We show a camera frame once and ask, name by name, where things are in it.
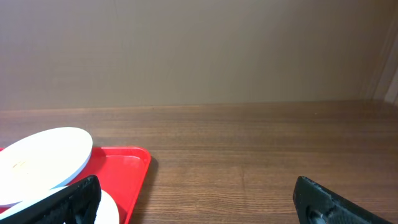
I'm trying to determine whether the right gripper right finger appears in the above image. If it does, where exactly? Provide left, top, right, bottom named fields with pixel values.
left=293, top=176, right=392, bottom=224

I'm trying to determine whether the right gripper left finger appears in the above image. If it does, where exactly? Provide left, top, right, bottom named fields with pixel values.
left=1, top=175, right=101, bottom=224

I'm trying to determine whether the white plate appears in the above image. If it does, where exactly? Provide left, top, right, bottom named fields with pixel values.
left=1, top=127, right=93, bottom=207
left=1, top=186, right=119, bottom=224

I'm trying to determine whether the red plastic tray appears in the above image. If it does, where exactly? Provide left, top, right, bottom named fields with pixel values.
left=1, top=147, right=151, bottom=223

